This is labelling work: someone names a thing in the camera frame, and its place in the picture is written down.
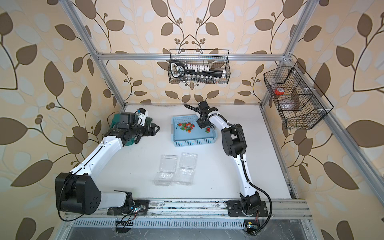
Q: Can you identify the black wire basket right wall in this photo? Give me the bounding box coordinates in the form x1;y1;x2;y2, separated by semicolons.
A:
264;62;334;130

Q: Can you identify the strawberry cluster with green leaves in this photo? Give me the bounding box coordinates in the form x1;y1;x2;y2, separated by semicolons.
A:
176;122;195;133

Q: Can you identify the red tape roll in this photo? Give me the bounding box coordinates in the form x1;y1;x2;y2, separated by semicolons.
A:
274;87;285;96

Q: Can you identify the black white tool set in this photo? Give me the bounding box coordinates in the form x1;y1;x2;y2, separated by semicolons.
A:
169;61;230;79

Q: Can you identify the clear clamshell container left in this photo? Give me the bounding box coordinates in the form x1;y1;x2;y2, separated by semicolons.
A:
154;155;178;186

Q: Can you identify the light blue perforated plastic basket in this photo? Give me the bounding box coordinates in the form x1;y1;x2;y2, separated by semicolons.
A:
171;115;217;147

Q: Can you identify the black wire basket wall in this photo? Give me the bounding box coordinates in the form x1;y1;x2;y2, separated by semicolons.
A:
168;48;231;85
264;62;334;130

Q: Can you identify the aluminium frame post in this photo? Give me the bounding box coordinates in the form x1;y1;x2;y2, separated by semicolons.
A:
59;0;126;109

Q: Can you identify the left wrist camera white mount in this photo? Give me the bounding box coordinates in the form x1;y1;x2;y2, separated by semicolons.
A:
119;108;149;127

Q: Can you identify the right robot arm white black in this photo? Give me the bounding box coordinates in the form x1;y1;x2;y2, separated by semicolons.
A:
191;101;265;216

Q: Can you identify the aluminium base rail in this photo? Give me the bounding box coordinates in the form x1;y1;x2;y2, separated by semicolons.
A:
67;199;313;229

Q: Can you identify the green tool case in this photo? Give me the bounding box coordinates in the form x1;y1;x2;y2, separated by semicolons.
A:
106;113;153;146

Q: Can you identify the black wire basket back wall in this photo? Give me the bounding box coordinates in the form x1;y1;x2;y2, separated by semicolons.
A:
168;48;231;85

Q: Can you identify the clear clamshell container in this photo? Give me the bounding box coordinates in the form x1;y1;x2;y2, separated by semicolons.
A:
154;155;178;186
174;152;198;186

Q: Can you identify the clear clamshell container middle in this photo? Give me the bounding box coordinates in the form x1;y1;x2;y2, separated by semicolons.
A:
174;152;198;186

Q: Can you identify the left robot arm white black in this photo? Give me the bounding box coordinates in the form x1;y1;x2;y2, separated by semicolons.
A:
55;123;160;216

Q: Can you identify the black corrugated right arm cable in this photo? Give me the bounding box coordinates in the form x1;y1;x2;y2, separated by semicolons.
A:
183;103;273;235

